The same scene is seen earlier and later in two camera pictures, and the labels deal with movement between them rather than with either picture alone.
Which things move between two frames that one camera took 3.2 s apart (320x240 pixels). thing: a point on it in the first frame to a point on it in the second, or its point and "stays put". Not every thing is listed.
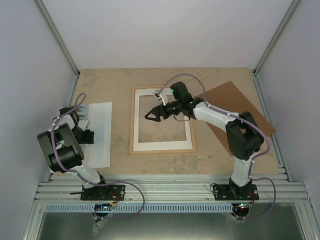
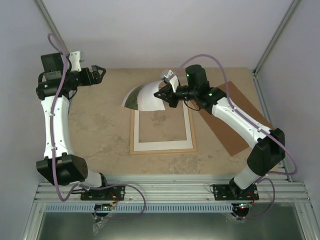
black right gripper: x=156 y=111 to x=168 y=96
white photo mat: x=159 y=145 stays put
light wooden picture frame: x=131 y=139 stays put
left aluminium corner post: x=57 y=37 stays put
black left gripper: x=89 y=138 to x=97 y=79
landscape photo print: x=82 y=112 to x=141 y=97
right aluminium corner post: x=288 y=15 stays put
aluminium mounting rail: x=271 y=188 stays put
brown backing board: x=227 y=97 stays put
